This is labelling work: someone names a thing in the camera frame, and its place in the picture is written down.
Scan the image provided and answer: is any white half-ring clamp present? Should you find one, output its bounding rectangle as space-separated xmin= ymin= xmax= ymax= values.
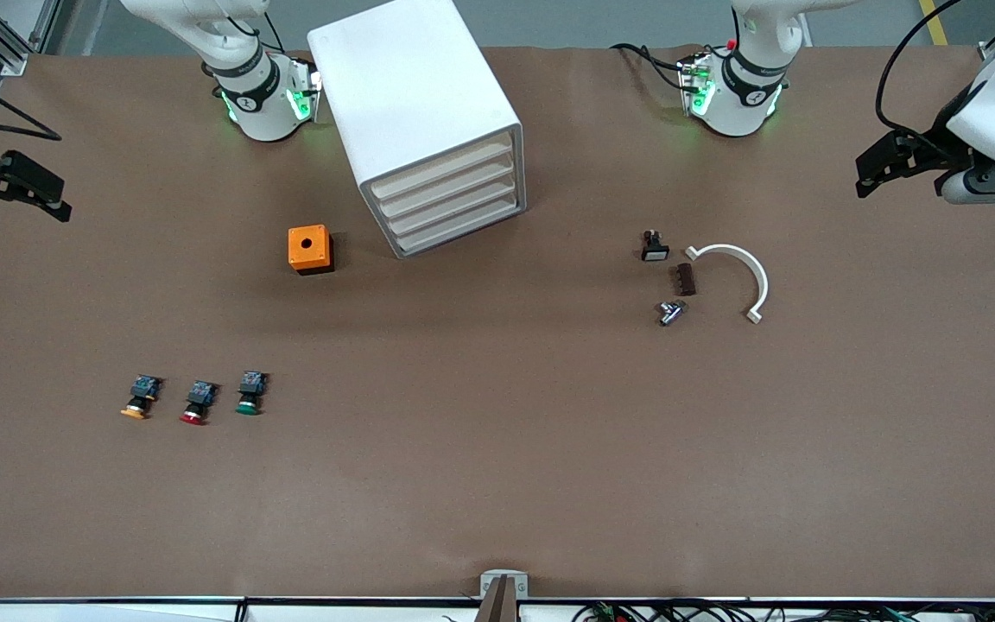
xmin=685 ymin=244 xmax=769 ymax=324

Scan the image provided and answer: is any white table edge rail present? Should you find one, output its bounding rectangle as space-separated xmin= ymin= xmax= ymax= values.
xmin=0 ymin=596 xmax=995 ymax=622

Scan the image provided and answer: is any orange box with hole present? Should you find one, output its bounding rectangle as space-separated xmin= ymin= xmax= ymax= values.
xmin=288 ymin=225 xmax=334 ymax=276

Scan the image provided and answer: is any green push button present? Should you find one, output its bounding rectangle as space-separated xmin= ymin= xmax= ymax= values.
xmin=235 ymin=371 xmax=268 ymax=416

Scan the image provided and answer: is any orange push button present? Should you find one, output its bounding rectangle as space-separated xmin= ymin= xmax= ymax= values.
xmin=120 ymin=375 xmax=162 ymax=421

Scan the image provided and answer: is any red push button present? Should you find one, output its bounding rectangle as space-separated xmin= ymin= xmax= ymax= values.
xmin=179 ymin=381 xmax=219 ymax=426

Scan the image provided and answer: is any grey metal bracket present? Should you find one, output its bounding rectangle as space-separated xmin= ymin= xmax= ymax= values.
xmin=480 ymin=570 xmax=529 ymax=599

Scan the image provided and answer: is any black base cable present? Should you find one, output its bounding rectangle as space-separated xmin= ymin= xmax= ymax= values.
xmin=610 ymin=41 xmax=690 ymax=87

